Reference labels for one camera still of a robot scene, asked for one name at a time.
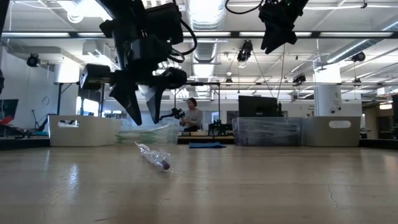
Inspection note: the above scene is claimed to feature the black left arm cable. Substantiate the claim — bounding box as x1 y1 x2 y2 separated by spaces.
167 18 198 64

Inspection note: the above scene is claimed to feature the light grey plastic bin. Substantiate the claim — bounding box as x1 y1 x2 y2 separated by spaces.
301 116 362 147

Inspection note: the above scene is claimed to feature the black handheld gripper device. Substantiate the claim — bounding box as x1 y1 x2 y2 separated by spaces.
159 107 187 122

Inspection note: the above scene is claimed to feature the black background gripper device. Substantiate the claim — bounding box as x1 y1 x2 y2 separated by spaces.
208 119 234 136

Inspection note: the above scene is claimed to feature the thin hanging cable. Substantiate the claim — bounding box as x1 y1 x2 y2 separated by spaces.
276 43 287 100

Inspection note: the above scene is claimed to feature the black computer monitor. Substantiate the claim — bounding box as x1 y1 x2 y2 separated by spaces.
238 95 279 118

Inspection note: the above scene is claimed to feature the blue cloth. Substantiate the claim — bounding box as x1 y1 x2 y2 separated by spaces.
188 142 227 149

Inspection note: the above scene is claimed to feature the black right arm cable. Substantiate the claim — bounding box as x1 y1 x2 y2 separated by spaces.
224 0 265 16

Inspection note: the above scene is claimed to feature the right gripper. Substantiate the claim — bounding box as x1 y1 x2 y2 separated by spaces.
259 0 309 55

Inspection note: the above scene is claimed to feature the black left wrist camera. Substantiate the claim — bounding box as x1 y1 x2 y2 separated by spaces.
144 2 185 45

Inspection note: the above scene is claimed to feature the purple toothbrush in clear wrapper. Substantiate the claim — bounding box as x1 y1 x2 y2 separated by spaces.
134 141 175 174

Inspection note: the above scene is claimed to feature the grey translucent plastic bin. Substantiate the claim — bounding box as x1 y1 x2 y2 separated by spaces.
231 116 304 146

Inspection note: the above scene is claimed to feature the white plastic bin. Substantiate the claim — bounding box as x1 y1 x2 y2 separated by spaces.
48 114 122 147

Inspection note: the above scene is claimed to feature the slanted silver ceiling duct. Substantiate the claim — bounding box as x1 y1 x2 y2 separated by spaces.
326 15 398 65

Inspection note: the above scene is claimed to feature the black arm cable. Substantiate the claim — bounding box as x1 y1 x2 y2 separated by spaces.
224 0 265 16
167 18 198 64

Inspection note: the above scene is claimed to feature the white building column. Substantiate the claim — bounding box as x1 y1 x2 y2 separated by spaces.
313 62 343 118
54 62 81 84

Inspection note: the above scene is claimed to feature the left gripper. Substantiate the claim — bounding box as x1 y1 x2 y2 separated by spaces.
79 30 188 126

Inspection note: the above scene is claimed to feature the black background station frame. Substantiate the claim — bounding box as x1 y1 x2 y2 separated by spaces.
57 81 106 117
174 82 221 119

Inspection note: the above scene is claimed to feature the person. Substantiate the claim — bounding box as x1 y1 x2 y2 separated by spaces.
180 97 205 133

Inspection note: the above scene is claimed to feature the clear plastic bin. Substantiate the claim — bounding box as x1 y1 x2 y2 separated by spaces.
117 119 180 145

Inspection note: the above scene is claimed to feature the dark wall monitor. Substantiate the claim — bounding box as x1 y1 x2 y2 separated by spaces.
0 98 19 121

